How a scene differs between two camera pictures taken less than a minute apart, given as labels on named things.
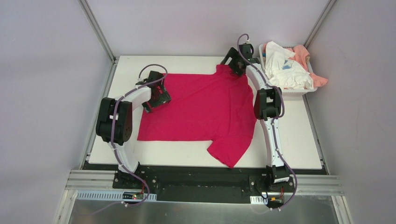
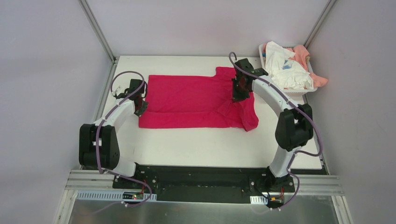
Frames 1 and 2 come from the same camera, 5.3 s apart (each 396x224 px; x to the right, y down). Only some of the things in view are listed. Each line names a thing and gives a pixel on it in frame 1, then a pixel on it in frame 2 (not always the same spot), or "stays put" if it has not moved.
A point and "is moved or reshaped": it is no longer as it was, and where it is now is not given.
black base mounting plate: [200, 182] stays put
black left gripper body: [157, 101] -> [140, 104]
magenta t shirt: [218, 108] is moved or reshaped
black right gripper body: [235, 67] -> [238, 92]
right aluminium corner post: [322, 17] stays put
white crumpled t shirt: [284, 72] stays put
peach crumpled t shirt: [301, 53] stays put
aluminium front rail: [80, 179] stays put
